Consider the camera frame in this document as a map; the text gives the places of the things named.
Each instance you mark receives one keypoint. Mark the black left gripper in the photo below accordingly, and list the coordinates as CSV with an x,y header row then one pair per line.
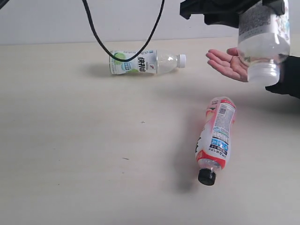
x,y
233,13

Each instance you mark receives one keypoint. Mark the white label wide-cap bottle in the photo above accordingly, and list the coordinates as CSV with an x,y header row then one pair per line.
x,y
264,40

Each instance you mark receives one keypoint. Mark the green label clear bottle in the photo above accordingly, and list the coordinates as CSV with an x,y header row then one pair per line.
x,y
155,62

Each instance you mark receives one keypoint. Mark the pink peach label bottle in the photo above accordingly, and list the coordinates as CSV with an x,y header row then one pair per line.
x,y
213,148

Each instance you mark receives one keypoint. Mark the person's open bare hand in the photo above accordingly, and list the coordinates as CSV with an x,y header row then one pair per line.
x,y
228,64

